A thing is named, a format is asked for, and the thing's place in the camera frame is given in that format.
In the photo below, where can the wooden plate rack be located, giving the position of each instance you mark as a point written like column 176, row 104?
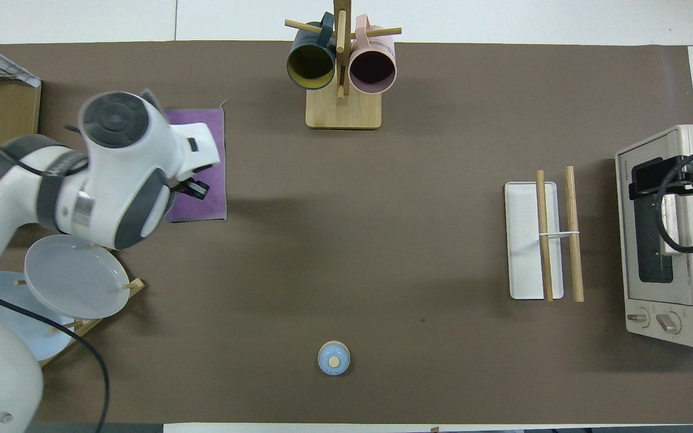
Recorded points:
column 136, row 285

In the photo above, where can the white towel rack wooden bars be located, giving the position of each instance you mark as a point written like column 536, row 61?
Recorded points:
column 527, row 240

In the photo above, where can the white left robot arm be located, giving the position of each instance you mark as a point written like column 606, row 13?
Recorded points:
column 124, row 156

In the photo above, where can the wooden shelf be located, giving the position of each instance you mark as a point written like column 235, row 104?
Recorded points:
column 9, row 114

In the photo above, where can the dark blue mug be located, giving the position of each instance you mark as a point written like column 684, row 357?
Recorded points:
column 310, row 66

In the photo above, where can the grey plate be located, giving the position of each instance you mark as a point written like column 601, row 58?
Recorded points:
column 76, row 282

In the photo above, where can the brown table mat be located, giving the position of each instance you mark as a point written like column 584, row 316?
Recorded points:
column 382, row 240

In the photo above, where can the light blue plate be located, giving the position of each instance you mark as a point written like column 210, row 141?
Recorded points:
column 46, row 337

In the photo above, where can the wooden mug tree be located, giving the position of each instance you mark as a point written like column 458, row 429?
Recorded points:
column 343, row 114

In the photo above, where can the purple and grey towel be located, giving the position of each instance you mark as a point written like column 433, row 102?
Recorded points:
column 211, row 201

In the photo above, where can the pink mug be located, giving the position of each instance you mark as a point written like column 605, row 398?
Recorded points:
column 372, row 66

